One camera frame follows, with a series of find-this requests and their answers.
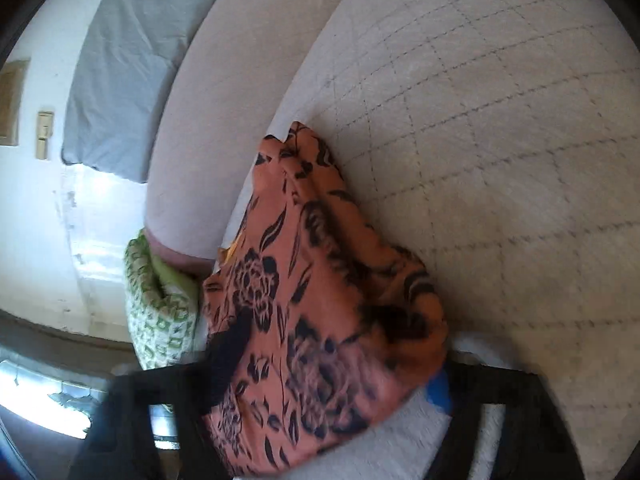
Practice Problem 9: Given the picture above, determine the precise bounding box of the beige quilted mattress cover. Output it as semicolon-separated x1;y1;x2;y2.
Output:
220;0;640;480

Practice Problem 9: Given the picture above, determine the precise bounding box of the orange black floral garment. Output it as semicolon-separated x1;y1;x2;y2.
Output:
200;121;451;478

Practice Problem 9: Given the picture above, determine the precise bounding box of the wooden picture frame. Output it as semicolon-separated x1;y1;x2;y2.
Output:
0;60;31;147

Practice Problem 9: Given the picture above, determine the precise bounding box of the wooden door with patterned glass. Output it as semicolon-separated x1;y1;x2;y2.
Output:
0;310;178;480

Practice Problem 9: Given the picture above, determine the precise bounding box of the green patterned pillow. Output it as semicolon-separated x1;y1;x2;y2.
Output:
123;227;211;373

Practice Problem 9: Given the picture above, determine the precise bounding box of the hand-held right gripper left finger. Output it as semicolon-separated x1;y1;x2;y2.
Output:
67;309;252;480

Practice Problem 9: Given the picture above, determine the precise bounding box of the beige wall switch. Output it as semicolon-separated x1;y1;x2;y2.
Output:
35;110;56;161

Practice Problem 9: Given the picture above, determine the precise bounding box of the pink padded headboard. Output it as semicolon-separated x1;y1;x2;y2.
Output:
144;0;362;272

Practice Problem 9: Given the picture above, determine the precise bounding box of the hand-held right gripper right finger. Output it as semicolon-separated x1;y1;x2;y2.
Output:
425;360;587;480

